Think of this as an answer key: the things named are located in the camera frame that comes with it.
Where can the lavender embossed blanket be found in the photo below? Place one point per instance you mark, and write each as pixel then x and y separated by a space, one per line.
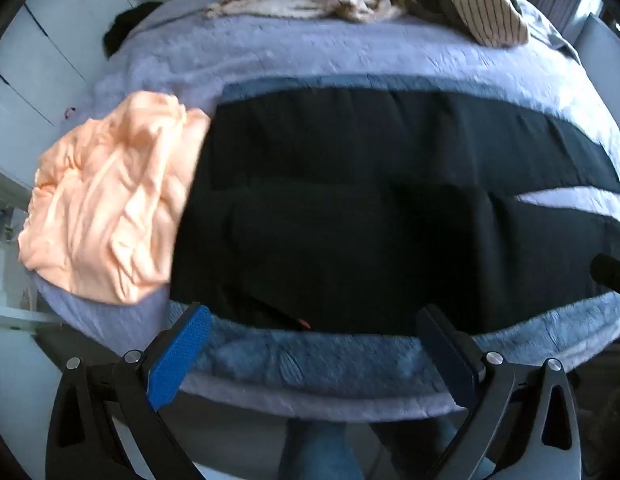
pixel 290 50

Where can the black pants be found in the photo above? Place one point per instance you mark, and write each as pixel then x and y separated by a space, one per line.
pixel 340 210

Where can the peach cloth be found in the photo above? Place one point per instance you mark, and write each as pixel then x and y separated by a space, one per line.
pixel 100 200

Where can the cream garment with dark stripes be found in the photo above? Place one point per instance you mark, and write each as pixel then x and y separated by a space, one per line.
pixel 490 15

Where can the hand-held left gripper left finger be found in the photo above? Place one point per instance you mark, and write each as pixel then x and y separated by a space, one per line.
pixel 182 355

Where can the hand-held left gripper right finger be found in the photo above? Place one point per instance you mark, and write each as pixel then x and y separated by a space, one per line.
pixel 447 355

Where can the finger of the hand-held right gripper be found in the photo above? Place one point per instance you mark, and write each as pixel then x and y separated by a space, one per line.
pixel 612 275

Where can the white wardrobe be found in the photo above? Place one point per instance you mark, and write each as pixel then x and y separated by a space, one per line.
pixel 55 50

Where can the black cloth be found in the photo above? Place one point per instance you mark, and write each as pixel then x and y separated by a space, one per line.
pixel 130 25

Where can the grey cloth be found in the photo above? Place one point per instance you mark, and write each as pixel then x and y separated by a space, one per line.
pixel 550 25

